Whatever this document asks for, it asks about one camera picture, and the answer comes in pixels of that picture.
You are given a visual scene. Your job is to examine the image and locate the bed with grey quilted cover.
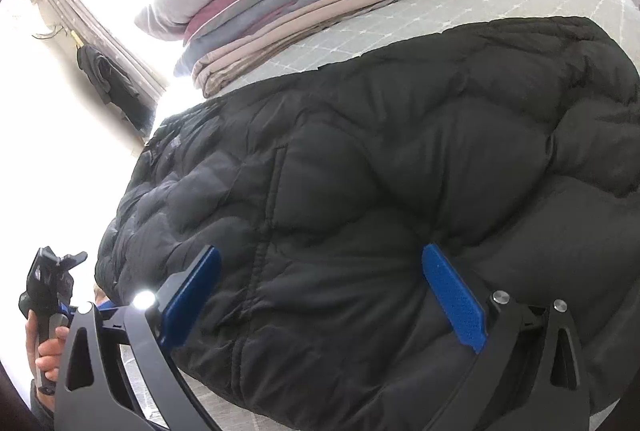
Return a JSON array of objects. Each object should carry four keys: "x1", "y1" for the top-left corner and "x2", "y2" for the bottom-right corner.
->
[{"x1": 117, "y1": 0, "x2": 636, "y2": 431}]

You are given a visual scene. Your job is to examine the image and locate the beige curtain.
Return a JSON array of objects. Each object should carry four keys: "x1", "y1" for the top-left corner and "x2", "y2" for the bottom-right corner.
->
[{"x1": 32, "y1": 0, "x2": 171, "y2": 132}]

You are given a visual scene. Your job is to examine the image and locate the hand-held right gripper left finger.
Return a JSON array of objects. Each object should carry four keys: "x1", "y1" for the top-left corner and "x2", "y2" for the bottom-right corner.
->
[{"x1": 54, "y1": 245, "x2": 223, "y2": 431}]

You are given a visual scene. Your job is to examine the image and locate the hanging dark clothes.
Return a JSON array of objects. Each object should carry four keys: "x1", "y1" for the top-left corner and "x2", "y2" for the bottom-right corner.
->
[{"x1": 76, "y1": 44, "x2": 153, "y2": 132}]

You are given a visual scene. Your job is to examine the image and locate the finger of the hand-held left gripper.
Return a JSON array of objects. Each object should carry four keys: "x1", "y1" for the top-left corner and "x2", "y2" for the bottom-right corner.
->
[{"x1": 56, "y1": 250, "x2": 89, "y2": 270}]

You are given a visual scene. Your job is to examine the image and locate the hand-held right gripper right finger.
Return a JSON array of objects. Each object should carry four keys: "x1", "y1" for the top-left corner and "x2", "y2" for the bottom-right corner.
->
[{"x1": 421, "y1": 243, "x2": 592, "y2": 431}]

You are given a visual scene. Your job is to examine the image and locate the person's left hand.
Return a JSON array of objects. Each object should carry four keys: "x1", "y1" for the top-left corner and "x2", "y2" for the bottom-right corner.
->
[{"x1": 26, "y1": 310, "x2": 71, "y2": 379}]

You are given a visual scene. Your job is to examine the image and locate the black puffer jacket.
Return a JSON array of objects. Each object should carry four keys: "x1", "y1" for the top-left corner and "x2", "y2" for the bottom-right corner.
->
[{"x1": 94, "y1": 16, "x2": 640, "y2": 431}]

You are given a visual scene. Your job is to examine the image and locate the beige folded blanket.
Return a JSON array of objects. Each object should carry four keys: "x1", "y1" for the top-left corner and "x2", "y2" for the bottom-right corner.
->
[{"x1": 192, "y1": 0, "x2": 483, "y2": 98}]

